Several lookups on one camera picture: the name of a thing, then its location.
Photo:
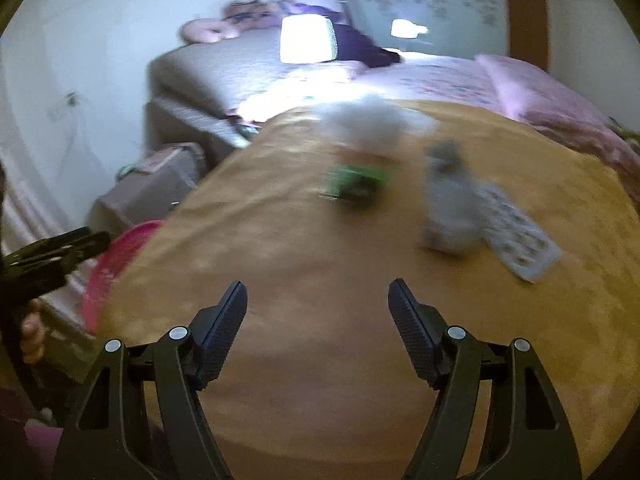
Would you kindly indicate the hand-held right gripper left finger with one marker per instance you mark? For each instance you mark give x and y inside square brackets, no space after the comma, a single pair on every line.
[222,332]

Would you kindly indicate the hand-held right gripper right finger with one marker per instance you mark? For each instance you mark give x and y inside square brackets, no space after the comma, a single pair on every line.
[415,335]

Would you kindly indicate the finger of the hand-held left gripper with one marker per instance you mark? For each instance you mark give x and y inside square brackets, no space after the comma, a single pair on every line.
[75,247]

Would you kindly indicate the pink plastic basket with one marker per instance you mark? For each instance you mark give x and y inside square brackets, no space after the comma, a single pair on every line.
[120,265]

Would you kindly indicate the person's left hand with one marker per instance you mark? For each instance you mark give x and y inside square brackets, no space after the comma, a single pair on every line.
[32,332]

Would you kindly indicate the cardboard box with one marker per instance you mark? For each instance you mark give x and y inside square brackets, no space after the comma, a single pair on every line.
[145,190]

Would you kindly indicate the yellow blanket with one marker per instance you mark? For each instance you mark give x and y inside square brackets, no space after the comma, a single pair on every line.
[325,260]

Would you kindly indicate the green packet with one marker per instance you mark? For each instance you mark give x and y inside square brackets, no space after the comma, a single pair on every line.
[357,180]

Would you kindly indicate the white fluffy garment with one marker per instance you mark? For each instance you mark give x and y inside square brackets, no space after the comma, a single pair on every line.
[370,122]

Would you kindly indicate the grey bed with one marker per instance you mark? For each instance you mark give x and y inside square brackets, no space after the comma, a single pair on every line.
[210,70]

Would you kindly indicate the pink pillow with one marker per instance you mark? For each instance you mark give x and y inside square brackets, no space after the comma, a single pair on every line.
[207,30]

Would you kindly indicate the floral bed sheet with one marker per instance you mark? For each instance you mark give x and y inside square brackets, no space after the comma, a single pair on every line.
[440,80]

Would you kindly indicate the pink quilt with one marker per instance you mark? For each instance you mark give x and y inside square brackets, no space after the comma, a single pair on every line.
[550,102]

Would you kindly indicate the plush toys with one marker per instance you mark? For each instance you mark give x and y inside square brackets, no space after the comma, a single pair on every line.
[250,10]

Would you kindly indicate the dark purple cloth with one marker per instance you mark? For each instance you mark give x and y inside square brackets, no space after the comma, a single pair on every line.
[360,45]

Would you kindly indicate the glowing table lamp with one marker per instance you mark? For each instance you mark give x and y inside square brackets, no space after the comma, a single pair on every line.
[306,39]

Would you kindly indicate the flower patterned wardrobe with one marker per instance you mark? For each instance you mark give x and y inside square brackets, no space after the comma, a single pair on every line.
[430,5]

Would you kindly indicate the wooden door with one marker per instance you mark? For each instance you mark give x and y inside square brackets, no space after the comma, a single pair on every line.
[525,20]

